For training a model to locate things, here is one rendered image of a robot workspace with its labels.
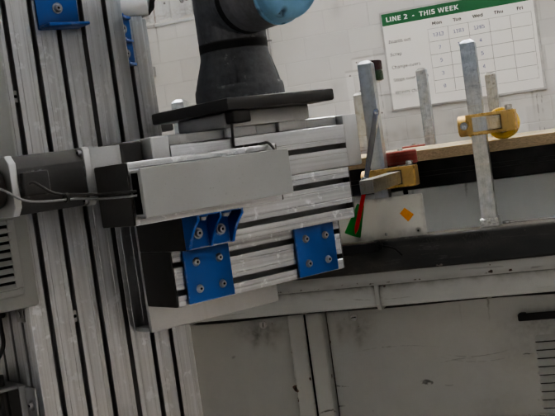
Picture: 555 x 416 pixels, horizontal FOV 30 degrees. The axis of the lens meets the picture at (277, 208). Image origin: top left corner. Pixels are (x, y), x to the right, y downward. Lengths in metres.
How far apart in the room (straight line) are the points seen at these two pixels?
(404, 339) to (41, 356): 1.37
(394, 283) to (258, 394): 0.62
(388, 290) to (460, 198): 0.33
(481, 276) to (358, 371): 0.53
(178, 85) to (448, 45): 2.80
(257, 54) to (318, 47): 8.46
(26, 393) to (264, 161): 0.55
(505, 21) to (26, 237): 8.35
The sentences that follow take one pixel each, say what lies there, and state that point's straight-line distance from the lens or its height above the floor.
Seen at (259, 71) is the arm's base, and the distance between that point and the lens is 1.70.
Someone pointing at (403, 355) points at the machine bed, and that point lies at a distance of 2.85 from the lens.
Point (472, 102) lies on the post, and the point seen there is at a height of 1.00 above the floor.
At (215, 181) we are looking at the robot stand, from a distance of 1.48.
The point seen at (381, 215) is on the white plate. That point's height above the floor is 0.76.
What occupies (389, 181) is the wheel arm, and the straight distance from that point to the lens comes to 2.38.
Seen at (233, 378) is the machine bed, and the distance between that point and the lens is 3.01.
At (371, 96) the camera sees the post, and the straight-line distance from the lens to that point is 2.54.
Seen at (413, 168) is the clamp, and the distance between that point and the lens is 2.51.
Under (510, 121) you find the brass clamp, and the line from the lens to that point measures 2.48.
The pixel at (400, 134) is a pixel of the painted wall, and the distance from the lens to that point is 9.94.
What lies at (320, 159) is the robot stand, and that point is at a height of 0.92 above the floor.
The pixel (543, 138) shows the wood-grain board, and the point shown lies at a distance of 2.65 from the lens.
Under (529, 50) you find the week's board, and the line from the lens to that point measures 9.70.
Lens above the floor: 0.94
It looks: 3 degrees down
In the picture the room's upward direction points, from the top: 8 degrees counter-clockwise
